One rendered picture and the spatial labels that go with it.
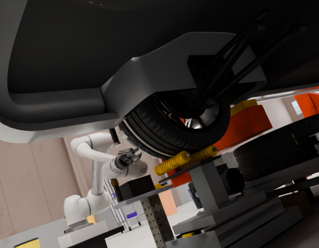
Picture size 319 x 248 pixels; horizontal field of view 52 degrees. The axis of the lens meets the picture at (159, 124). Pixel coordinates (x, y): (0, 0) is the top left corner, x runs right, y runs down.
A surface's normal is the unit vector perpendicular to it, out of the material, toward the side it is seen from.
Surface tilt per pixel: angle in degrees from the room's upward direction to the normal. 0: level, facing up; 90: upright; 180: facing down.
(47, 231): 90
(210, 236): 90
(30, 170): 90
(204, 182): 90
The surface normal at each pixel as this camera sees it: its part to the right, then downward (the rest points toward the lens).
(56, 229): 0.52, -0.39
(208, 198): -0.76, 0.14
